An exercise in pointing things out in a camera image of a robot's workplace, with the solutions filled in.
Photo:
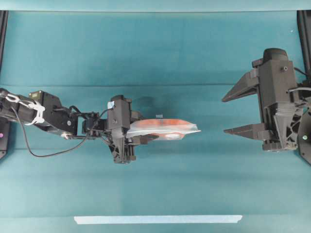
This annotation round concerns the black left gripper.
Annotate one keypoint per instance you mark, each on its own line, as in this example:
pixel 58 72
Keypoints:
pixel 122 150

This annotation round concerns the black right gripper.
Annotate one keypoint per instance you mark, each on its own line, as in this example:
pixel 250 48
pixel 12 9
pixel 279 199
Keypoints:
pixel 281 110

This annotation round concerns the clear zip bag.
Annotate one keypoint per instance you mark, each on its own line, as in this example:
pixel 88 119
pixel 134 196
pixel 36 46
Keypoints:
pixel 164 129

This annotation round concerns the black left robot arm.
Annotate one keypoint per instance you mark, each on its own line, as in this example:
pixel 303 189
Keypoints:
pixel 46 112

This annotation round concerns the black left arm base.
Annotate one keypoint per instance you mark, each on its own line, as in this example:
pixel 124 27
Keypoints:
pixel 4 136

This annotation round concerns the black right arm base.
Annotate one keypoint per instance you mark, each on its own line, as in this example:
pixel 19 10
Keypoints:
pixel 304 137

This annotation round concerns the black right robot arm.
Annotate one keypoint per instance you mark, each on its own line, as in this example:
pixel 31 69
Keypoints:
pixel 307 97

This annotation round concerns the light blue tape strip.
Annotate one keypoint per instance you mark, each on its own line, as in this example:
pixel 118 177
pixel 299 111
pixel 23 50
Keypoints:
pixel 174 219

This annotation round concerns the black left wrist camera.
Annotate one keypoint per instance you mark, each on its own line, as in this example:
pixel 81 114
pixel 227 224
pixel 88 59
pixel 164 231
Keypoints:
pixel 120 112

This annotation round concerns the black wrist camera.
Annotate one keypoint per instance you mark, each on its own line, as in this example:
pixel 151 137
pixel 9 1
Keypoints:
pixel 274 54
pixel 120 112

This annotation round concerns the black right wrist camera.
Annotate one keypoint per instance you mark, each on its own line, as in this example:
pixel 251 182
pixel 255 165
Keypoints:
pixel 274 54

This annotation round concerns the black right frame rail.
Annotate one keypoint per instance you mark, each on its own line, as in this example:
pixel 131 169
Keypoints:
pixel 304 28

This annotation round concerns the black frame rail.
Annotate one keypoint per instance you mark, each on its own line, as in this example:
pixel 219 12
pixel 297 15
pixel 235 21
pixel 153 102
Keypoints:
pixel 3 28
pixel 304 28

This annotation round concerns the white left cable tie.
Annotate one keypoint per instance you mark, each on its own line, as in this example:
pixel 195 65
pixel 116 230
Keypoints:
pixel 29 111

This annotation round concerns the black left frame rail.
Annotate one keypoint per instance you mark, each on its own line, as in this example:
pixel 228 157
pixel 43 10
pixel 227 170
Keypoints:
pixel 3 28

